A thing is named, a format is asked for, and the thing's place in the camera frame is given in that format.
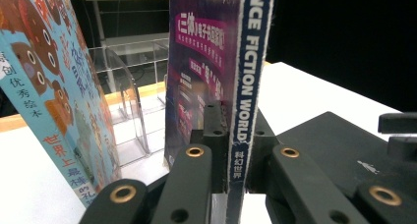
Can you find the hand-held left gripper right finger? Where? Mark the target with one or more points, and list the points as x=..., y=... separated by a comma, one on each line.
x=260, y=161

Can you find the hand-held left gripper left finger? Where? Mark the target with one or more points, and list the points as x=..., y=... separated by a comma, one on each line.
x=218, y=158

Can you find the black book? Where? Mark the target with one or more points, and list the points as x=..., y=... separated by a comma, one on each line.
x=203, y=53

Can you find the clear acrylic book rack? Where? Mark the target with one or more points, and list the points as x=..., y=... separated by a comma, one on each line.
x=131, y=86

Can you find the blue animal picture book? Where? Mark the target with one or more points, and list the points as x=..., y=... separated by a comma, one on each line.
x=59, y=86

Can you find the white table mat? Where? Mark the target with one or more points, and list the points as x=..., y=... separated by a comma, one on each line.
x=311, y=93

